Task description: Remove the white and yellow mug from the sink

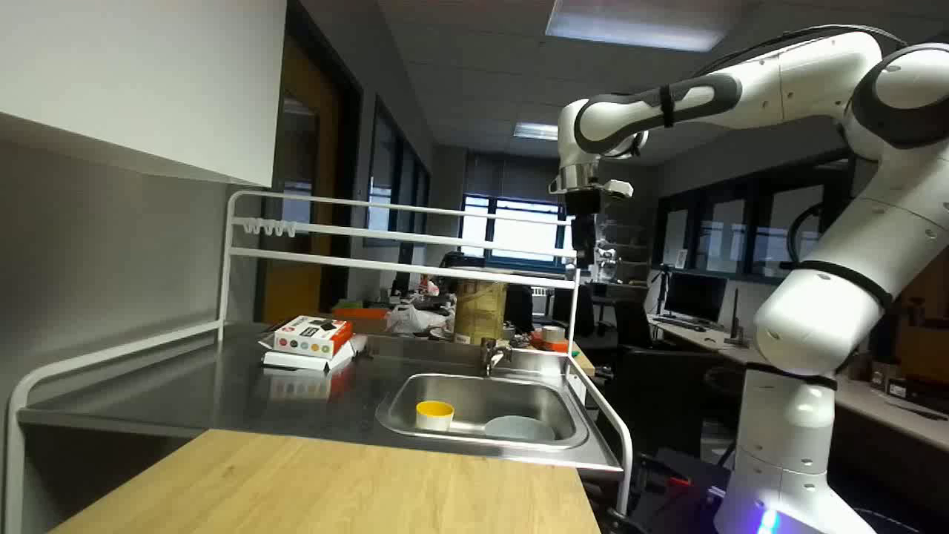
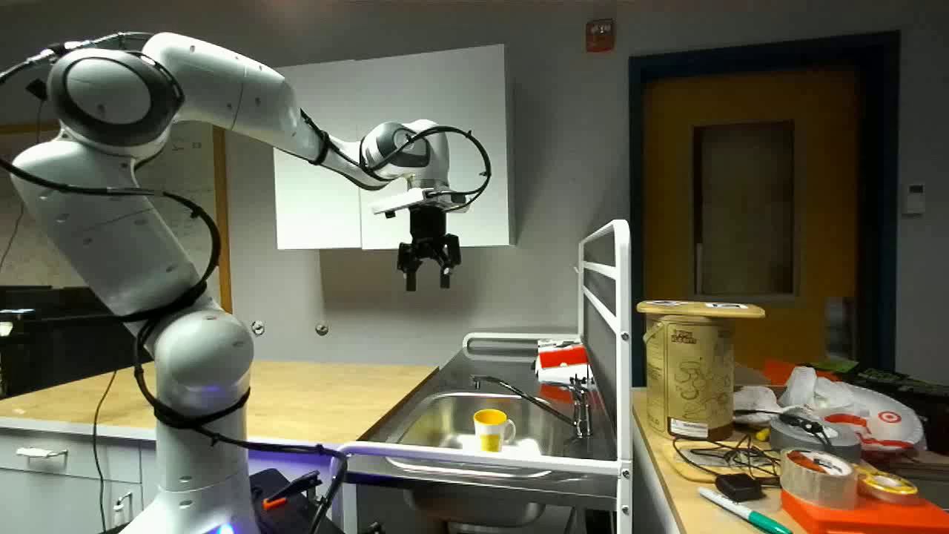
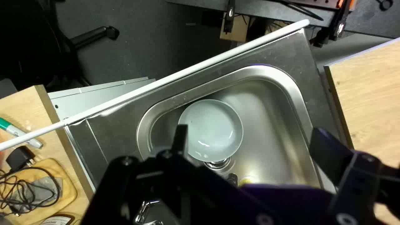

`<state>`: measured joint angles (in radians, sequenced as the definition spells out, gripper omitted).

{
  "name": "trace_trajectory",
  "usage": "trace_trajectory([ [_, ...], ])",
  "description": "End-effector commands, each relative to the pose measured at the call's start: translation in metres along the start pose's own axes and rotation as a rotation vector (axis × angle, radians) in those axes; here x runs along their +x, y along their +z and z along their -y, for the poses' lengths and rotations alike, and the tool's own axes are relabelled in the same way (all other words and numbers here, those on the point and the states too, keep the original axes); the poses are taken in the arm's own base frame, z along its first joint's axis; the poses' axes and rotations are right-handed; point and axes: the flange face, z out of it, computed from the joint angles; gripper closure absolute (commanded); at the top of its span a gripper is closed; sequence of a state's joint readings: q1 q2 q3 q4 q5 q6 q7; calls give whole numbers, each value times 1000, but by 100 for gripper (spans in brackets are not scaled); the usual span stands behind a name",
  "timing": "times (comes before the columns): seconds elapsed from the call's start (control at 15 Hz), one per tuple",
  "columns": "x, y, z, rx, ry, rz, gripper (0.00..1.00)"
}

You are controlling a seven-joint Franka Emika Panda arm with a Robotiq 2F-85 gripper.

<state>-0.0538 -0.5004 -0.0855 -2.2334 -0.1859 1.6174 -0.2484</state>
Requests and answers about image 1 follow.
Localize stainless steel sink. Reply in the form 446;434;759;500
381;374;590;452

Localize brown paper bag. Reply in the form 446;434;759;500
453;283;507;341

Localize white metal rack frame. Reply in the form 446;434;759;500
3;187;639;534

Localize colourful box on counter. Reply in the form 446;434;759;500
273;316;353;356

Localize pale blue bowl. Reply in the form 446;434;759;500
485;415;556;443

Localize chrome faucet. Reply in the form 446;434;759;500
482;345;511;378

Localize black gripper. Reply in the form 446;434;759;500
563;190;602;267

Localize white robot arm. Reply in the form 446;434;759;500
553;29;949;534

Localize laptop on side desk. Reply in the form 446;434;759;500
657;271;726;330

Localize ceiling light panel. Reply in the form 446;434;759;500
545;0;746;55

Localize white flat box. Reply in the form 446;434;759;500
258;335;367;374

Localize white and yellow mug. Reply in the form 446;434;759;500
415;400;453;430

